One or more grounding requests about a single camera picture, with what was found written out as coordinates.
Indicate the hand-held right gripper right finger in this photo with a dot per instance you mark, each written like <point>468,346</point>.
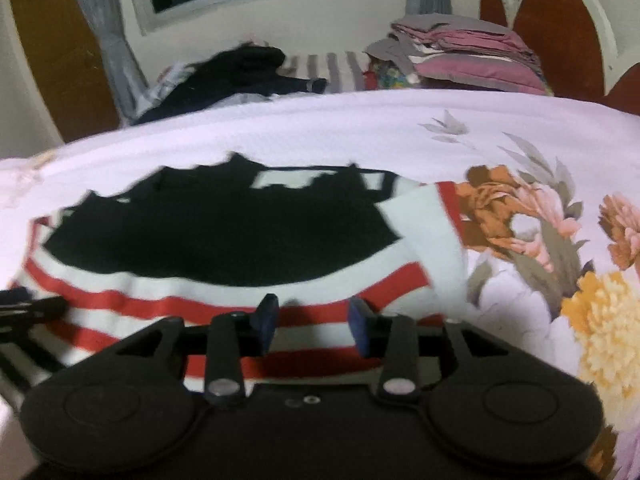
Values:
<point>359,327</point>

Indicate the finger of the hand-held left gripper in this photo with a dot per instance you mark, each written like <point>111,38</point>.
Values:
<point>30,307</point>

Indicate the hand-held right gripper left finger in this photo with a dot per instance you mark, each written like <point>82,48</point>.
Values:
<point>265,322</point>

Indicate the striped knit sweater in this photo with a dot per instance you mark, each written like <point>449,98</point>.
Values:
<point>225,230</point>

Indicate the dark clothes pile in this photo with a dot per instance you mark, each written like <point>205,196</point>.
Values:
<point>235,75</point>

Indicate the stack of folded pink clothes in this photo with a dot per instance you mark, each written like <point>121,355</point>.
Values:
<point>465,67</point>

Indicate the pink floral blanket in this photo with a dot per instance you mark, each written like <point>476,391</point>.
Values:
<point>350,130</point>

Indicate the colourful printed cloth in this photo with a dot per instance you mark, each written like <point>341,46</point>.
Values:
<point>392,76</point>

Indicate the grey striped bedsheet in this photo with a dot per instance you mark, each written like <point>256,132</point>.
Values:
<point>340,72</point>

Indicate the wooden door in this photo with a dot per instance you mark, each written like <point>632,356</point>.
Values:
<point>55,50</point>

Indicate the red scalloped headboard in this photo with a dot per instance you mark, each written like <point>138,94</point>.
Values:
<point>555,35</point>

